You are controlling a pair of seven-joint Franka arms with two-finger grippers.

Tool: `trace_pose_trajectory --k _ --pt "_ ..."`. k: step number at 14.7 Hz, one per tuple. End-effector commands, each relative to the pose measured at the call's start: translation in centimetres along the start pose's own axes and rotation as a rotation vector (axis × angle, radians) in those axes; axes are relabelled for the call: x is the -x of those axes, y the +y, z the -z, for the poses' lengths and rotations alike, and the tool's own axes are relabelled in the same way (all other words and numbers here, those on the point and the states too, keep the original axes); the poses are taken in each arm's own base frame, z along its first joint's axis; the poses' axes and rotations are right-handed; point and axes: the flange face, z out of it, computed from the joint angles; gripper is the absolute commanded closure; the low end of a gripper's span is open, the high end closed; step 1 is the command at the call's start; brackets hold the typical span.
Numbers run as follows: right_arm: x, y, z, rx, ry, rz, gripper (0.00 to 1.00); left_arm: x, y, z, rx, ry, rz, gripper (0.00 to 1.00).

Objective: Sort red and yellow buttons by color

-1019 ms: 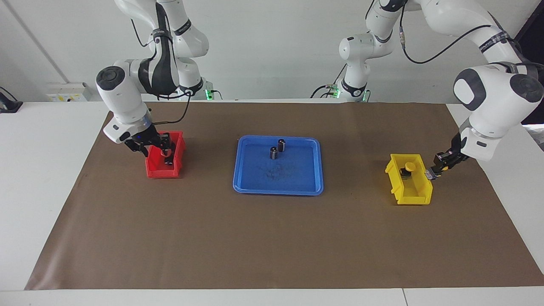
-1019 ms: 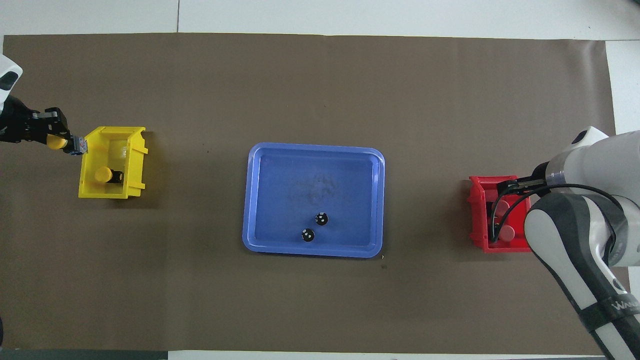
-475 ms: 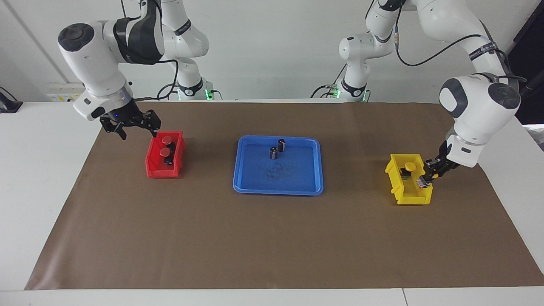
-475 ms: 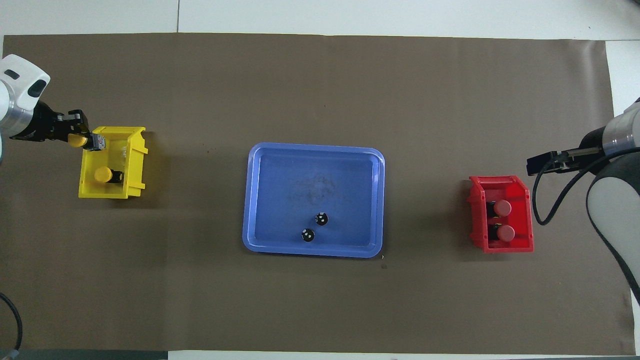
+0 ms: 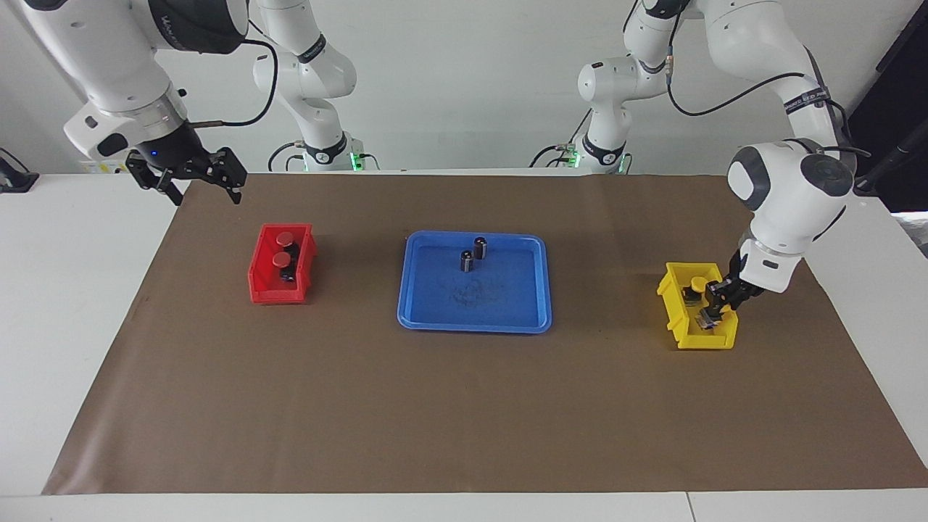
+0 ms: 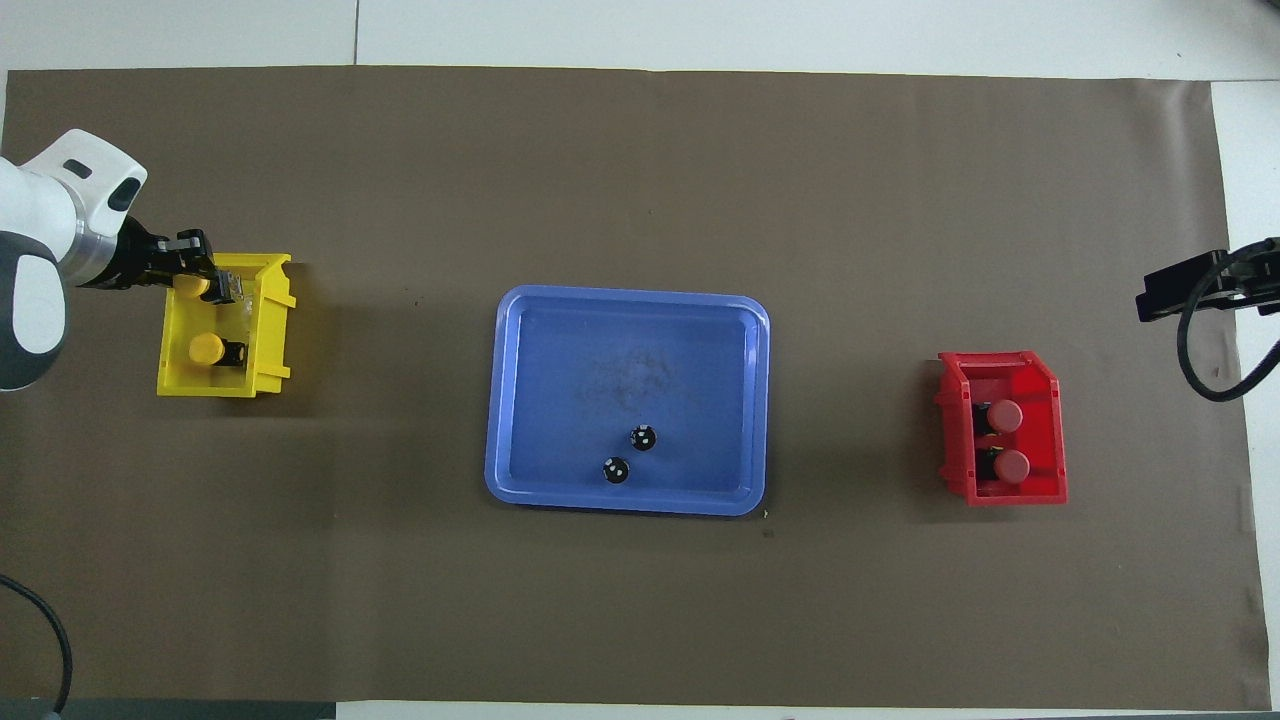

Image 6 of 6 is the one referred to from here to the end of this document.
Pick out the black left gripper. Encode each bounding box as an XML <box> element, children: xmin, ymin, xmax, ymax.
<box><xmin>78</xmin><ymin>222</ymin><xmax>217</xmax><ymax>290</ymax></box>

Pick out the yellow plastic bin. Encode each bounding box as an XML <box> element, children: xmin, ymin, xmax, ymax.
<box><xmin>157</xmin><ymin>253</ymin><xmax>297</xmax><ymax>399</ymax></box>

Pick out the yellow push button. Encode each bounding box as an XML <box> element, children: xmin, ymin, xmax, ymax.
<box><xmin>175</xmin><ymin>270</ymin><xmax>242</xmax><ymax>304</ymax></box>
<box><xmin>188</xmin><ymin>333</ymin><xmax>247</xmax><ymax>367</ymax></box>

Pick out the brown table mat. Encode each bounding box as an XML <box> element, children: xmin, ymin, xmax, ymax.
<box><xmin>0</xmin><ymin>65</ymin><xmax>1271</xmax><ymax>711</ymax></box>

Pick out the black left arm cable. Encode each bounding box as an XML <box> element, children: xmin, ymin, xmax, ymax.
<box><xmin>0</xmin><ymin>575</ymin><xmax>74</xmax><ymax>713</ymax></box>

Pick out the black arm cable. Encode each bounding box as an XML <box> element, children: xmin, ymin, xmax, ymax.
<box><xmin>0</xmin><ymin>575</ymin><xmax>74</xmax><ymax>713</ymax></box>
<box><xmin>1177</xmin><ymin>262</ymin><xmax>1280</xmax><ymax>403</ymax></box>

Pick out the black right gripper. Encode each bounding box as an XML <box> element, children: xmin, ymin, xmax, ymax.
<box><xmin>1136</xmin><ymin>238</ymin><xmax>1280</xmax><ymax>323</ymax></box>

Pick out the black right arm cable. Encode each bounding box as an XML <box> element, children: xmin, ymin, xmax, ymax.
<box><xmin>1177</xmin><ymin>262</ymin><xmax>1280</xmax><ymax>403</ymax></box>

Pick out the blue plastic tray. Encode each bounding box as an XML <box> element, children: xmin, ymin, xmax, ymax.
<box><xmin>485</xmin><ymin>285</ymin><xmax>771</xmax><ymax>517</ymax></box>

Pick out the red plastic bin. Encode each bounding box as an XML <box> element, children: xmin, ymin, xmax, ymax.
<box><xmin>936</xmin><ymin>350</ymin><xmax>1069</xmax><ymax>507</ymax></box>

